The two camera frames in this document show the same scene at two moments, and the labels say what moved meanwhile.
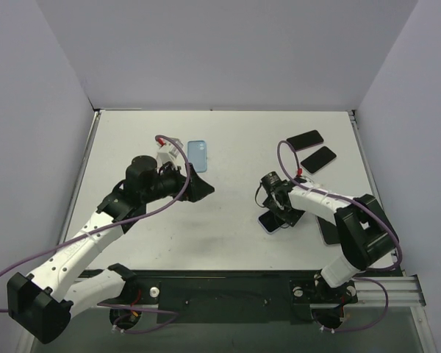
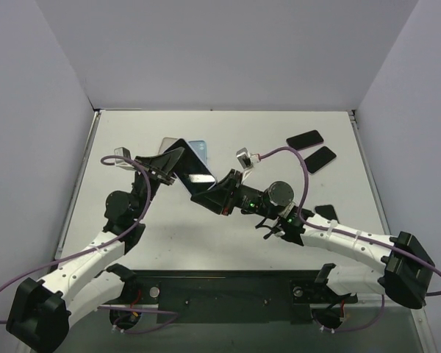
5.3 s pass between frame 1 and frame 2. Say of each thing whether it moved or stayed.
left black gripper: moved
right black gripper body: moved
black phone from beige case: stayed
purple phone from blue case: stayed
